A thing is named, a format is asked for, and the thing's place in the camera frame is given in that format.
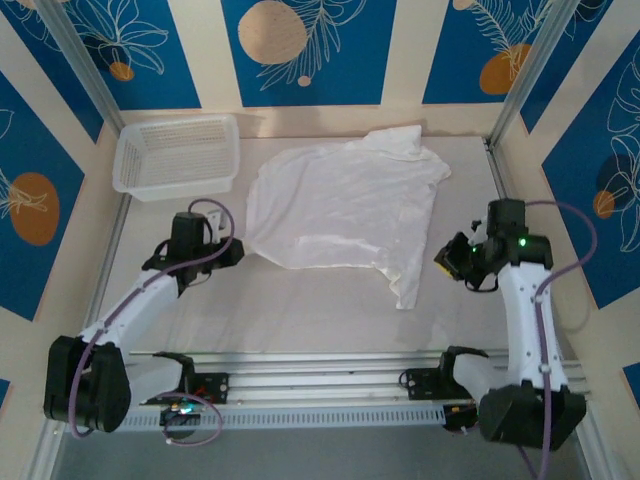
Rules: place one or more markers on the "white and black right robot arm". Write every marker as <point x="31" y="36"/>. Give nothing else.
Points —
<point x="530" y="325"/>

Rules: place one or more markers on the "aluminium frame post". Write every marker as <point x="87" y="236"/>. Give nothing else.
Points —
<point x="80" y="60"/>
<point x="530" y="70"/>

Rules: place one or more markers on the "aluminium cross rail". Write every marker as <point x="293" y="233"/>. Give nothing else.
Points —
<point x="320" y="380"/>

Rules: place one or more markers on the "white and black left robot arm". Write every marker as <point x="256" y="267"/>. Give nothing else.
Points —
<point x="135" y="305"/>

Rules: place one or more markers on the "white t-shirt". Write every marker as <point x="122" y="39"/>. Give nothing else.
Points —
<point x="340" y="210"/>

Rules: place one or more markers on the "aluminium side rail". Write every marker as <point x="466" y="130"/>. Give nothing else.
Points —
<point x="100" y="280"/>
<point x="500" y="175"/>

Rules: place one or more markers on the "white perforated plastic basket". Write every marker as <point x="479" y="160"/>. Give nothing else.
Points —
<point x="175" y="155"/>

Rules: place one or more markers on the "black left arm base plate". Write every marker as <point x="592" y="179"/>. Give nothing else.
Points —
<point x="215" y="387"/>

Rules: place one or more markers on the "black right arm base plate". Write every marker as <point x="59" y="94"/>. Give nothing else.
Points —
<point x="420" y="382"/>

